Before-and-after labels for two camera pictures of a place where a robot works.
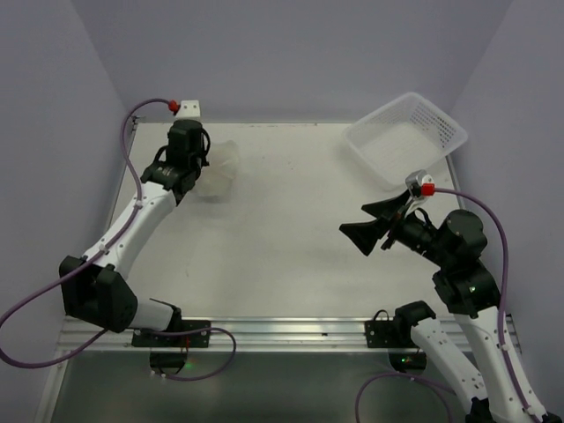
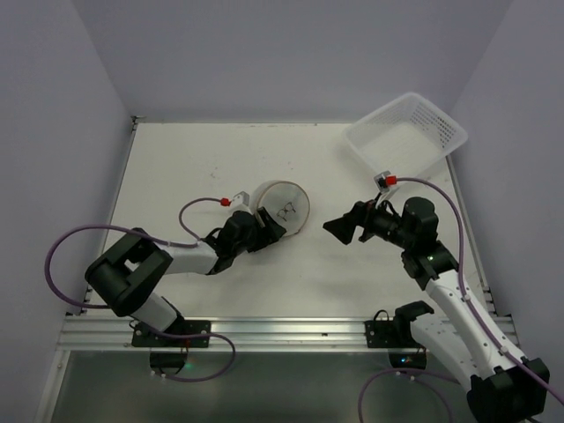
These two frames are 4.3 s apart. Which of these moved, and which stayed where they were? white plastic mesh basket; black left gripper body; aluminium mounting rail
Moved: black left gripper body
Stayed: aluminium mounting rail; white plastic mesh basket
